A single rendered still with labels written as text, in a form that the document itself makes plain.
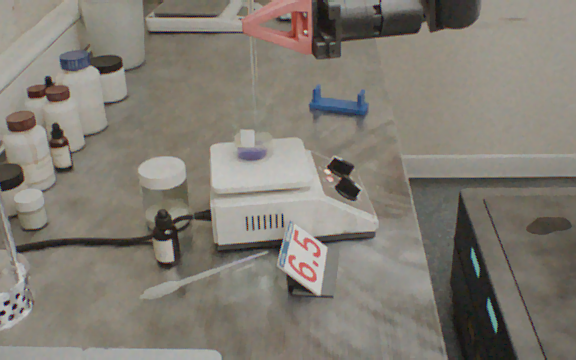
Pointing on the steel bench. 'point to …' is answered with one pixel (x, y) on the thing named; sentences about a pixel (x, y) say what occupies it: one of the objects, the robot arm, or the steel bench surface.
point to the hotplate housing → (254, 226)
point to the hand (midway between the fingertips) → (249, 25)
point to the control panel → (337, 183)
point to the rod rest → (338, 103)
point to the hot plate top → (286, 178)
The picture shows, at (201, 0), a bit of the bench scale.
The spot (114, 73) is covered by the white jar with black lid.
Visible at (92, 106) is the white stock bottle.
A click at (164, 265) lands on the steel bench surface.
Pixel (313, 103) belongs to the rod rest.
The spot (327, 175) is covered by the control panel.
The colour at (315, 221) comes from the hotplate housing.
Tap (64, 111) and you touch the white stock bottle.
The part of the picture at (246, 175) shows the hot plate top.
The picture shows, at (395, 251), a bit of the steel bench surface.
